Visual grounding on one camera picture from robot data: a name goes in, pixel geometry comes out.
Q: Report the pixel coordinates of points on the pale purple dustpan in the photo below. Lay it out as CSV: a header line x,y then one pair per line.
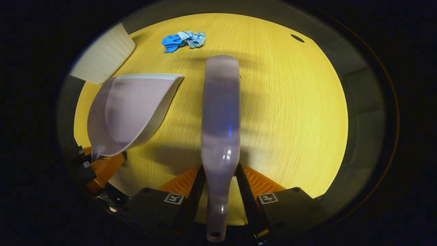
x,y
133,109

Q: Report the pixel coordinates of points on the small pale purple broom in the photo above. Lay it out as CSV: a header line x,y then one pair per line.
x,y
220,119

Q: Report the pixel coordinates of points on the white round garbage bin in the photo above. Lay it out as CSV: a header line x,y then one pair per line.
x,y
102,54

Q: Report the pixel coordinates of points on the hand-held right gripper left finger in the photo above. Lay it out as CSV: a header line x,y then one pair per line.
x,y
194,205

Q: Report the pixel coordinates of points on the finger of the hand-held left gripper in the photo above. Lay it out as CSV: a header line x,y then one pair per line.
x,y
78,154
83,172

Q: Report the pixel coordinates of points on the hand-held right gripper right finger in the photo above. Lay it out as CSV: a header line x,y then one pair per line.
x,y
247,201

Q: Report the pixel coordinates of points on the pale blue paper scrap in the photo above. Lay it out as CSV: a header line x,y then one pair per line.
x,y
195,38

